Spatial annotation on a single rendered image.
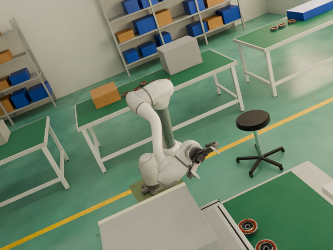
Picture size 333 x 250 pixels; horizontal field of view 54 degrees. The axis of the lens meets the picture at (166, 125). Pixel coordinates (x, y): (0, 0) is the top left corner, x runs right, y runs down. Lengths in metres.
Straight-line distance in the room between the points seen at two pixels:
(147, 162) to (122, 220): 0.94
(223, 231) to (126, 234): 0.44
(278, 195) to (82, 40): 6.57
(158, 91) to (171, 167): 0.59
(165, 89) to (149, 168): 0.63
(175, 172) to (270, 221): 0.69
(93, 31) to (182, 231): 7.01
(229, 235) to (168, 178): 0.40
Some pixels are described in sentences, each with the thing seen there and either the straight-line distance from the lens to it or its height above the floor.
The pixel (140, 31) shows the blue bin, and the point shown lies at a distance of 7.64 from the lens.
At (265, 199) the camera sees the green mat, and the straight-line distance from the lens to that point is 2.22.
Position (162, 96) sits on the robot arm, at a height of 1.48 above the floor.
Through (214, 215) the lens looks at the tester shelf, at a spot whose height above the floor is 1.11.
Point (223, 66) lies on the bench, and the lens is 4.38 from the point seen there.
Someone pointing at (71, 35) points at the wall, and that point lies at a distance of 8.05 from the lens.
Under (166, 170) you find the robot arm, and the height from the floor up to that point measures 1.32.
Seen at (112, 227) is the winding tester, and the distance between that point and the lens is 1.53.
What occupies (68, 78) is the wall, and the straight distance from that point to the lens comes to 8.24.
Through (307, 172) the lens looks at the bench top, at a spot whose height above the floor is 0.75.
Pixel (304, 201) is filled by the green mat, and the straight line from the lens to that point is 2.18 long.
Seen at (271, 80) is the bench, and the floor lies 0.27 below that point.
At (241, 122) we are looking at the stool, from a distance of 3.39.
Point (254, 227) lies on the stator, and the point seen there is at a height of 0.79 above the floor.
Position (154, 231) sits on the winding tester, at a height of 1.32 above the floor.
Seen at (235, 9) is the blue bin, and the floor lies 0.51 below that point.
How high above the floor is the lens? 2.27
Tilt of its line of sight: 27 degrees down
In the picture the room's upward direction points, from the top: 20 degrees counter-clockwise
